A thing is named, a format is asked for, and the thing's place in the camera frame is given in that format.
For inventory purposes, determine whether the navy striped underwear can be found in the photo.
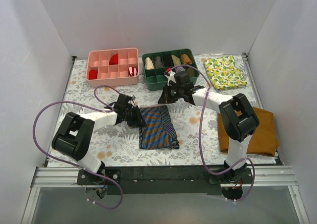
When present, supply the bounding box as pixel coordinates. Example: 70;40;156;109
139;105;180;150

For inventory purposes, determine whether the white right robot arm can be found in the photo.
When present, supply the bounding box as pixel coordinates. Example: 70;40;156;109
158;69;260;183

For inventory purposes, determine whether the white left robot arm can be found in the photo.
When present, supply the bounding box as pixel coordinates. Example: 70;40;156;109
52;94;147;184

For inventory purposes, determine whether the grey striped rolled underwear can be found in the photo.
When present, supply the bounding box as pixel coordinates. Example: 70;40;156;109
174;65;186;73

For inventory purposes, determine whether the olive green rolled underwear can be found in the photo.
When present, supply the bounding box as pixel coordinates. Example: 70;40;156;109
187;67;196;78

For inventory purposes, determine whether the beige yellow rolled underwear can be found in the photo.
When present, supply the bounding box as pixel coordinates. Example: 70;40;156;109
171;55;181;66

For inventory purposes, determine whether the orange brown rolled underwear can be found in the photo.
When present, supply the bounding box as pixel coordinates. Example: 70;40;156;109
181;54;193;64

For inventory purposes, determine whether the black rolled underwear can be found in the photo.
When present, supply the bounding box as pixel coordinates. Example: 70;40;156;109
162;55;174;67

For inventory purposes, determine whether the cream rolled underwear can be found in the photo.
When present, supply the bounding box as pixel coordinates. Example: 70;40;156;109
145;57;155;70

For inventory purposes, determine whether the floral patterned table mat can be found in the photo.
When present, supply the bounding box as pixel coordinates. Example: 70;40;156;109
47;53;277;167

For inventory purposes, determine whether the green divided organizer box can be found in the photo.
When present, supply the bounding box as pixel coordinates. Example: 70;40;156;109
142;49;198;91

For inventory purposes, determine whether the red white striped sock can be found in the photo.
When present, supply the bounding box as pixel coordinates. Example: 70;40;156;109
128;66;138;77

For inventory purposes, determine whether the pink divided organizer box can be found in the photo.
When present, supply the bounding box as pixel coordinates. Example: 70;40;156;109
86;48;140;88

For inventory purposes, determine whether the lemon print folded cloth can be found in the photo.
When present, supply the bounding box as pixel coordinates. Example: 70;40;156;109
203;56;248;90

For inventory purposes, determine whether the red rolled sock bottom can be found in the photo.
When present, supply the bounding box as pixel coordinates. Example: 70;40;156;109
88;69;98;80

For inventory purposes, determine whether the red rolled sock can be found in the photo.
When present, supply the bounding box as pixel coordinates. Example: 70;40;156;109
88;69;98;80
109;54;119;65

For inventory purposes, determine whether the red rolled sock top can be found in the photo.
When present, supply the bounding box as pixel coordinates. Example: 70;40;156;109
109;54;119;65

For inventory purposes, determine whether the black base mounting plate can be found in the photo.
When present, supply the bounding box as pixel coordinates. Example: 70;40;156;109
76;165;255;197

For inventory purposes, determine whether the mustard brown folded cloth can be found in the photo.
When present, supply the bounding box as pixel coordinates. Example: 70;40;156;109
217;107;279;157

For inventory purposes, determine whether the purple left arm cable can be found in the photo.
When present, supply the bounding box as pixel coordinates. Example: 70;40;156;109
33;85;123;210

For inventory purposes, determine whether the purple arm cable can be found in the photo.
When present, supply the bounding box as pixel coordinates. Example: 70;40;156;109
164;64;254;202
33;85;123;210

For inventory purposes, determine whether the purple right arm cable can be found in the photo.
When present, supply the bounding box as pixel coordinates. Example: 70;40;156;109
164;64;254;202

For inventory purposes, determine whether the aluminium frame rail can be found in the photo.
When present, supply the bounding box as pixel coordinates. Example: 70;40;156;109
22;165;309;224

